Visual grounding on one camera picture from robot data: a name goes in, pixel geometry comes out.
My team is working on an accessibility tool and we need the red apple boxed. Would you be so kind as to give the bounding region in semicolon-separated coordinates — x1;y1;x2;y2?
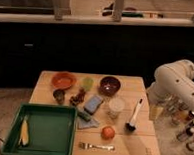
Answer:
101;126;115;140

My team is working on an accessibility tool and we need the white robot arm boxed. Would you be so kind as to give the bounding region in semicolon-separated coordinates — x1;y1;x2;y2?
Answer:
147;59;194;111

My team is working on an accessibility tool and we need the green plastic tray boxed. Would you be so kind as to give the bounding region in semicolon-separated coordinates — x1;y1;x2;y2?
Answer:
1;103;77;155

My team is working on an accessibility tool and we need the light green cup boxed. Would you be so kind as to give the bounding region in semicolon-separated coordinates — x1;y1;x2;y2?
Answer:
82;77;93;91

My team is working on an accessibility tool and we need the dark brown bowl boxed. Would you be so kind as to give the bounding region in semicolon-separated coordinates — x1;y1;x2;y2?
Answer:
99;76;121;96

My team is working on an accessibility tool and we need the brown dried fruit pile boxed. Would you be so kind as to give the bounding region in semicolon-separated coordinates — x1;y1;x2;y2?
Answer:
70;88;86;106

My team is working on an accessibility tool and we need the orange plate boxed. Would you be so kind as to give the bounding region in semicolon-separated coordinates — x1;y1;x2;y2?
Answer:
51;71;76;90

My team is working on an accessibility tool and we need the green cucumber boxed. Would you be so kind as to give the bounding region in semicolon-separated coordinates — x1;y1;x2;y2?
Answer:
77;110;92;122

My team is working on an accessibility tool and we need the grey blue cloth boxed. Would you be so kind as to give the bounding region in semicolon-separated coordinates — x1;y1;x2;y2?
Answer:
77;118;99;129

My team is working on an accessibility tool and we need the wooden table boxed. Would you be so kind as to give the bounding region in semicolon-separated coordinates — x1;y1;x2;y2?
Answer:
25;68;169;155

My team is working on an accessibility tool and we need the black and white brush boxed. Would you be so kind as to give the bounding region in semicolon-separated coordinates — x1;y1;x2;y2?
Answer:
125;99;143;132

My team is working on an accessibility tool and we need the silver fork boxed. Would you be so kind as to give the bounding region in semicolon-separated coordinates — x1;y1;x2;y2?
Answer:
79;142;115;151

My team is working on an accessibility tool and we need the spice bottles cluster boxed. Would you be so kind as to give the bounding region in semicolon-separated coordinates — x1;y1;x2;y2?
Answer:
153;96;194;142

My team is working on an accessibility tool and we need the yellow corn cob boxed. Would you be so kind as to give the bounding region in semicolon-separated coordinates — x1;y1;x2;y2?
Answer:
19;117;29;146

